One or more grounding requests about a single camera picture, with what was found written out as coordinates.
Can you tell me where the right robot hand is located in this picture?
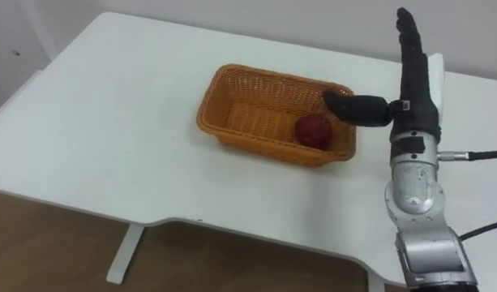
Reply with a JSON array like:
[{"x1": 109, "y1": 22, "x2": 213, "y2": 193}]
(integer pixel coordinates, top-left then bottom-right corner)
[{"x1": 322, "y1": 6, "x2": 445, "y2": 144}]

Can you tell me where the red apple soft toy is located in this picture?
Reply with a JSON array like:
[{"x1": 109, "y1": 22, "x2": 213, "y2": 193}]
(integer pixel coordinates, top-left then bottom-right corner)
[{"x1": 293, "y1": 114, "x2": 333, "y2": 150}]

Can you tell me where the orange woven basket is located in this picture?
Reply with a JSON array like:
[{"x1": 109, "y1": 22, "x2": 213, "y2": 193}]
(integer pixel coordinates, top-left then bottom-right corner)
[{"x1": 195, "y1": 63, "x2": 358, "y2": 169}]

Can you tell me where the white desk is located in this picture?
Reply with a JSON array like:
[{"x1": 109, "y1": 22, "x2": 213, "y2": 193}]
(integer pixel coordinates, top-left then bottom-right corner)
[{"x1": 0, "y1": 11, "x2": 497, "y2": 292}]

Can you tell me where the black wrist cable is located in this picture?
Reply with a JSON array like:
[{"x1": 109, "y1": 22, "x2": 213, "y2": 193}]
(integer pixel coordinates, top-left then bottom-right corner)
[{"x1": 436, "y1": 150, "x2": 497, "y2": 242}]

